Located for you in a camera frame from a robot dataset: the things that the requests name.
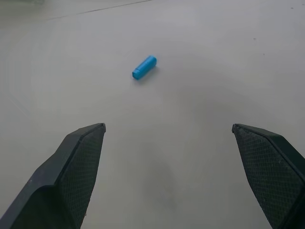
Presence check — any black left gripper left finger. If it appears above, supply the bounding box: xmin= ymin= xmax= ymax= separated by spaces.
xmin=0 ymin=123 xmax=107 ymax=229

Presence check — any blue plastic cylinder cap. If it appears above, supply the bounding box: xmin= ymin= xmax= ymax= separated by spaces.
xmin=132 ymin=55 xmax=158 ymax=81

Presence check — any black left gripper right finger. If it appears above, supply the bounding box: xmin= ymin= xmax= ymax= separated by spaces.
xmin=232 ymin=123 xmax=305 ymax=229

